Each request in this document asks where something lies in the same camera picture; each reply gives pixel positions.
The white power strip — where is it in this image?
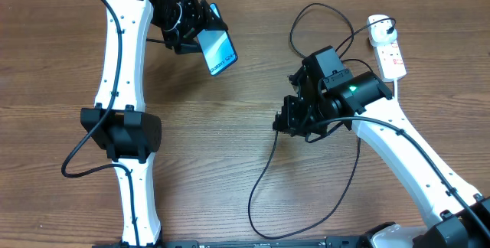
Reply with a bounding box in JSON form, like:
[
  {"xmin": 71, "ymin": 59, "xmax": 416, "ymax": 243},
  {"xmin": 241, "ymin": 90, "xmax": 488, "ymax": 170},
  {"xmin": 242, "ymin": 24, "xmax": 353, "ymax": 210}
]
[{"xmin": 374, "ymin": 41, "xmax": 407, "ymax": 82}]

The dark blue smartphone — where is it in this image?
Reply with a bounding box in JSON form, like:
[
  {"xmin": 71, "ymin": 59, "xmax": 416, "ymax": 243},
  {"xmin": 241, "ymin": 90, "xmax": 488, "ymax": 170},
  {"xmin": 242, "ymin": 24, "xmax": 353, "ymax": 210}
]
[{"xmin": 195, "ymin": 2, "xmax": 239, "ymax": 77}]

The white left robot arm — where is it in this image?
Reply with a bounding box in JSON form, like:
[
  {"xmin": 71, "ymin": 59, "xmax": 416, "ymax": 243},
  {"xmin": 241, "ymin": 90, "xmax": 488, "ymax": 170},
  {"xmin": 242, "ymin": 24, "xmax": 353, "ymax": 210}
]
[{"xmin": 80, "ymin": 0, "xmax": 238, "ymax": 247}]

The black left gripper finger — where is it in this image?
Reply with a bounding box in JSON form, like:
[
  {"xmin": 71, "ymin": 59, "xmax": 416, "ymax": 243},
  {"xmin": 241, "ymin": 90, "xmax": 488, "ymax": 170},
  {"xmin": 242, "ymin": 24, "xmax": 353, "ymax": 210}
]
[
  {"xmin": 174, "ymin": 38, "xmax": 202, "ymax": 54},
  {"xmin": 197, "ymin": 0, "xmax": 228, "ymax": 32}
]

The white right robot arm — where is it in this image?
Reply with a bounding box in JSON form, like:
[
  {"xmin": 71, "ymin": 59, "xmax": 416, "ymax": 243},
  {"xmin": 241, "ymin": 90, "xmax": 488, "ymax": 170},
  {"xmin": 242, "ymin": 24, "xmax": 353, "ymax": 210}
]
[{"xmin": 273, "ymin": 67, "xmax": 489, "ymax": 247}]

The white charger plug adapter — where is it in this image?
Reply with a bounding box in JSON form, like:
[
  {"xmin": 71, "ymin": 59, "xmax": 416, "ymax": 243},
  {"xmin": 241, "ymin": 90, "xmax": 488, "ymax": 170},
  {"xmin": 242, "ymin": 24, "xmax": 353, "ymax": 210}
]
[{"xmin": 367, "ymin": 15, "xmax": 397, "ymax": 47}]

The black charging cable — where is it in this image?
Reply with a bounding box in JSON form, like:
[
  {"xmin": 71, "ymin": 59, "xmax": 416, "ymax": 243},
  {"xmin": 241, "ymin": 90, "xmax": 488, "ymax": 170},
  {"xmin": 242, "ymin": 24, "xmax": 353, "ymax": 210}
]
[{"xmin": 247, "ymin": 2, "xmax": 397, "ymax": 240}]

